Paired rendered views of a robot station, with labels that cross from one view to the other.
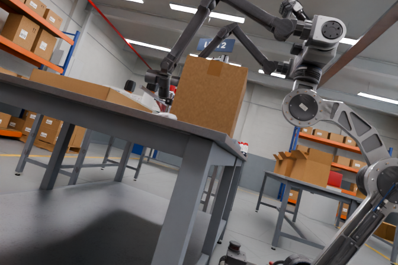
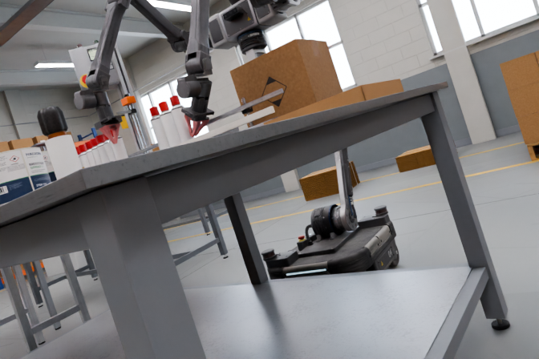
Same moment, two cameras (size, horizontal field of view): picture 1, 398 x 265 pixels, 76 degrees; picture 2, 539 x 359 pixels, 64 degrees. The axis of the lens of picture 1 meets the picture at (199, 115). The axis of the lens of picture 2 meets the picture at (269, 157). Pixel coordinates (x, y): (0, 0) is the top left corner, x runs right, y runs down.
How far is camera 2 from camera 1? 1.61 m
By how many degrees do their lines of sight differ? 67
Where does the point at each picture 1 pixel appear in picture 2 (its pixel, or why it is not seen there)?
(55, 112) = (389, 122)
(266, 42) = not seen: outside the picture
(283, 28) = not seen: outside the picture
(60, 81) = (380, 89)
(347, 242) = (346, 167)
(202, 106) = (327, 89)
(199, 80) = (314, 64)
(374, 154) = not seen: hidden behind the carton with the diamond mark
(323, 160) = not seen: hidden behind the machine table
